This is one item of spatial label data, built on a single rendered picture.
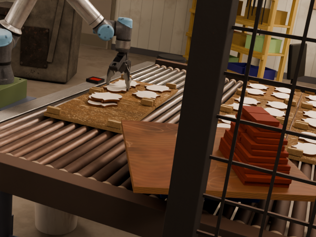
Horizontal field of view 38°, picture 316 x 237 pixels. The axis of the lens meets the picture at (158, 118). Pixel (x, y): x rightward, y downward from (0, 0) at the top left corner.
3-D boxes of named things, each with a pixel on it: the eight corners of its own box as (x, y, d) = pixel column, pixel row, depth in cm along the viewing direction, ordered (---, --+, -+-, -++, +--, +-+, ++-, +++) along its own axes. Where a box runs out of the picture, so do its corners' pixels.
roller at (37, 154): (3, 172, 141) (7, 159, 139) (186, 75, 318) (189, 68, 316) (16, 179, 140) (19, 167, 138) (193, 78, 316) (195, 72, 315)
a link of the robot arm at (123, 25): (115, 16, 228) (132, 18, 230) (113, 38, 231) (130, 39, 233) (116, 17, 221) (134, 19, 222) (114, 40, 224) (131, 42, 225)
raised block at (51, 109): (46, 112, 184) (46, 106, 184) (48, 111, 186) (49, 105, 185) (59, 115, 183) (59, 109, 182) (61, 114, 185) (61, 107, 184)
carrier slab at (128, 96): (88, 94, 224) (89, 91, 223) (119, 80, 261) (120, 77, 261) (155, 108, 215) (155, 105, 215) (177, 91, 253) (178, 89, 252)
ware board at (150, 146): (133, 193, 109) (134, 186, 108) (121, 124, 156) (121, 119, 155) (325, 202, 117) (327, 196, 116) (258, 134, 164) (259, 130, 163)
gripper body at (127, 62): (130, 72, 237) (133, 49, 233) (124, 74, 229) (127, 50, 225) (117, 69, 239) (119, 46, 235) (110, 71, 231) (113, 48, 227)
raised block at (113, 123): (106, 126, 178) (106, 120, 177) (108, 125, 179) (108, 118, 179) (120, 130, 176) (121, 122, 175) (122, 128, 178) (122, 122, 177)
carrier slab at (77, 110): (43, 115, 185) (43, 112, 185) (88, 95, 223) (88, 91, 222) (122, 134, 176) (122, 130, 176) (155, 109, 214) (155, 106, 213)
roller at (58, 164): (30, 180, 138) (35, 167, 136) (200, 78, 315) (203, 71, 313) (43, 188, 137) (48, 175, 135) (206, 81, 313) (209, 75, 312)
